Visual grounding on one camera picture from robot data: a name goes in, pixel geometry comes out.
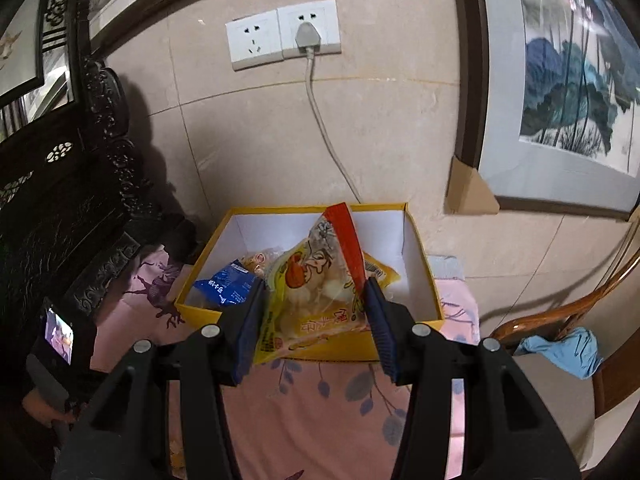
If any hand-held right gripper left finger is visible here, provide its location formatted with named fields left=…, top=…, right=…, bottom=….
left=52, top=276, right=270, bottom=480

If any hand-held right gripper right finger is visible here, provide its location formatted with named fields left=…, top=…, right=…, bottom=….
left=363, top=275, right=585, bottom=480

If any blue snack packet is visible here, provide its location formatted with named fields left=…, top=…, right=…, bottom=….
left=194, top=259, right=263, bottom=310

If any yellow snack packet red edge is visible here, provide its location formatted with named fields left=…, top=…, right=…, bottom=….
left=252, top=202, right=376, bottom=366

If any yellow cardboard box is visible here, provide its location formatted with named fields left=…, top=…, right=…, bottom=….
left=174, top=202, right=446, bottom=363

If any orange snack packet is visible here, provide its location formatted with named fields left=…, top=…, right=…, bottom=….
left=239, top=246, right=287, bottom=281

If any person's left hand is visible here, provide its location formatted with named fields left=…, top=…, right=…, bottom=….
left=21, top=387, right=83, bottom=431

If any pink printed bedsheet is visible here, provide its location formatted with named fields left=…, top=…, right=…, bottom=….
left=87, top=245, right=481, bottom=480

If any dark carved wooden furniture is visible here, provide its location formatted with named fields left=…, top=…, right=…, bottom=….
left=0, top=0, right=198, bottom=361

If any cardboard corner protector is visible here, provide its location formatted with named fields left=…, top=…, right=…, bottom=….
left=445, top=154, right=501, bottom=217

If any light blue cloth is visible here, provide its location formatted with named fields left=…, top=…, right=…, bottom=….
left=515, top=327, right=605, bottom=381

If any beige chair cushion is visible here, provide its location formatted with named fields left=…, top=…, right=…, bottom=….
left=512, top=355, right=596, bottom=466

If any wooden chair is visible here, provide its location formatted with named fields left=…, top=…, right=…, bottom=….
left=487, top=220, right=640, bottom=466

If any grey power plug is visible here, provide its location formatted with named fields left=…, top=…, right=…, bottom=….
left=295, top=21, right=321, bottom=58

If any dark framed picture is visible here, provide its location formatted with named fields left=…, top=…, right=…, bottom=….
left=0, top=0, right=51, bottom=106

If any framed lotus painting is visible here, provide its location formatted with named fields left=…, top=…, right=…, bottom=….
left=452, top=0, right=640, bottom=221

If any grey power cable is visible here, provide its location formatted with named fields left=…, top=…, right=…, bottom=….
left=304, top=55, right=362, bottom=204

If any white wall socket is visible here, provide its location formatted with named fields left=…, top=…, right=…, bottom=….
left=225, top=9, right=285, bottom=72
left=276, top=0, right=343, bottom=60

